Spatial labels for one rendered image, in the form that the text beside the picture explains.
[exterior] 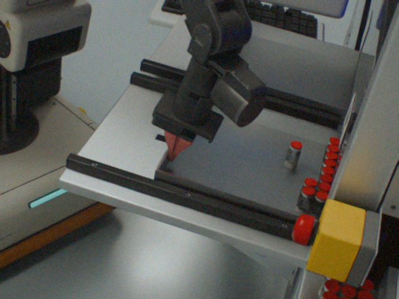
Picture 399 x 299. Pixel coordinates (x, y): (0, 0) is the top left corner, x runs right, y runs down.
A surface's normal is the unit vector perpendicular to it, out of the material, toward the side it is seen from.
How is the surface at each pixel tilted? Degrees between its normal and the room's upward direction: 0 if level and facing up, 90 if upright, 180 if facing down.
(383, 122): 90
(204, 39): 88
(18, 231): 90
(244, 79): 13
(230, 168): 0
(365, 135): 90
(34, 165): 0
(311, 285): 0
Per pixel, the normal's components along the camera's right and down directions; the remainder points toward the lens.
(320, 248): -0.28, 0.54
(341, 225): 0.17, -0.78
